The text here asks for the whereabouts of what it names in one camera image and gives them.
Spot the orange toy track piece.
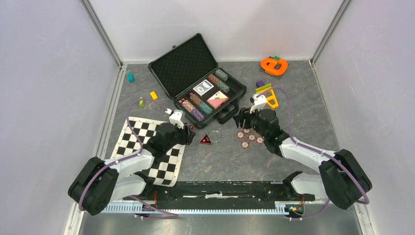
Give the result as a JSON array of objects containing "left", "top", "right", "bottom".
[{"left": 260, "top": 56, "right": 288, "bottom": 76}]

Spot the teal toy block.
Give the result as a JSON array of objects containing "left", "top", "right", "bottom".
[{"left": 127, "top": 73, "right": 135, "bottom": 83}]

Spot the brown poker chip roll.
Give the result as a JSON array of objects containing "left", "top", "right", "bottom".
[{"left": 207, "top": 74, "right": 220, "bottom": 85}]

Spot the red white poker chip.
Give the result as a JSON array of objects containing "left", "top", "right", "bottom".
[
  {"left": 236, "top": 131, "right": 245, "bottom": 139},
  {"left": 248, "top": 134, "right": 256, "bottom": 141},
  {"left": 256, "top": 137, "right": 264, "bottom": 144},
  {"left": 241, "top": 141, "right": 249, "bottom": 149}
]

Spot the purple toy block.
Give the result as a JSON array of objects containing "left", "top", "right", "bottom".
[{"left": 255, "top": 80, "right": 265, "bottom": 88}]

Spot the blue playing card deck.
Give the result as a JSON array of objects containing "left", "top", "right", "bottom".
[{"left": 193, "top": 79, "right": 214, "bottom": 96}]

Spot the pink brown chip roll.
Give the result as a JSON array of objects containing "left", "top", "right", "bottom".
[{"left": 182, "top": 99, "right": 195, "bottom": 113}]

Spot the teal poker chip roll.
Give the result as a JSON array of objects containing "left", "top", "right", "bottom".
[{"left": 198, "top": 102, "right": 213, "bottom": 115}]

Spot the green half-round block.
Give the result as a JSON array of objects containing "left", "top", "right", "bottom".
[{"left": 139, "top": 97, "right": 145, "bottom": 108}]

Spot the black white chessboard mat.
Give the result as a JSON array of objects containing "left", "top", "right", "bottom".
[{"left": 110, "top": 117, "right": 185, "bottom": 187}]

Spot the black poker carrying case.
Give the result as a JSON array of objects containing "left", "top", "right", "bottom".
[{"left": 148, "top": 33, "right": 247, "bottom": 129}]

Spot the green blue chip roll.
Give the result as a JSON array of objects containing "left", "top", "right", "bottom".
[{"left": 217, "top": 80, "right": 230, "bottom": 93}]

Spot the red playing card deck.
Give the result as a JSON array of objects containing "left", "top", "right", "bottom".
[{"left": 207, "top": 90, "right": 229, "bottom": 109}]

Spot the brown 100 chip roll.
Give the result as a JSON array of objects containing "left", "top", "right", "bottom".
[{"left": 190, "top": 93, "right": 203, "bottom": 106}]

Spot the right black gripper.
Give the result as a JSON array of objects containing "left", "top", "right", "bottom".
[{"left": 232, "top": 104, "right": 268, "bottom": 140}]

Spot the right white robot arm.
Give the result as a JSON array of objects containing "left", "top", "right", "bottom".
[{"left": 232, "top": 95, "right": 373, "bottom": 210}]

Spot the clear round disc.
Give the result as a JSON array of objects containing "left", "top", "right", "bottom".
[{"left": 209, "top": 130, "right": 222, "bottom": 143}]

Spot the yellow toy block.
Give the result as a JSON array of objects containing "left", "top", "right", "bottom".
[{"left": 150, "top": 91, "right": 159, "bottom": 100}]

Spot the yellow triangle toy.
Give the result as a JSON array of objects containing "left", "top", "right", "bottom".
[{"left": 255, "top": 84, "right": 279, "bottom": 110}]

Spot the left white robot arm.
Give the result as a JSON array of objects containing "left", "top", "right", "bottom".
[{"left": 68, "top": 109, "right": 195, "bottom": 215}]

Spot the grey green chip roll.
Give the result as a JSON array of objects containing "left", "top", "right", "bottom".
[{"left": 215, "top": 69, "right": 228, "bottom": 81}]

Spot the purple poker chip roll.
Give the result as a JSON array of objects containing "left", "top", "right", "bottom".
[{"left": 190, "top": 109, "right": 205, "bottom": 121}]

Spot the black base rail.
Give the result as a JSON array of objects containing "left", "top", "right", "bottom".
[{"left": 124, "top": 180, "right": 316, "bottom": 219}]

